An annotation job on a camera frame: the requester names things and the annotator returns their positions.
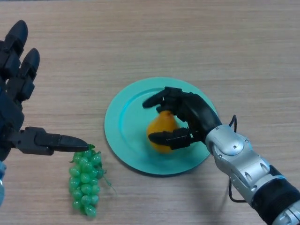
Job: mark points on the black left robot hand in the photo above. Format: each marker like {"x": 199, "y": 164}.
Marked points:
{"x": 9, "y": 110}

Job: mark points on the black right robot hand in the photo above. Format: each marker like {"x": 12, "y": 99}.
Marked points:
{"x": 201, "y": 112}

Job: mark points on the yellow pear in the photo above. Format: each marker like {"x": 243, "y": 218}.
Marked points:
{"x": 161, "y": 124}

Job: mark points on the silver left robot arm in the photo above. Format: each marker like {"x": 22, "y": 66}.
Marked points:
{"x": 2, "y": 185}

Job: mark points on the green round plate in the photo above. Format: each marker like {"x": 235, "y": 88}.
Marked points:
{"x": 131, "y": 124}

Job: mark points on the green grape bunch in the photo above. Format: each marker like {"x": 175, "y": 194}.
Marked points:
{"x": 85, "y": 182}

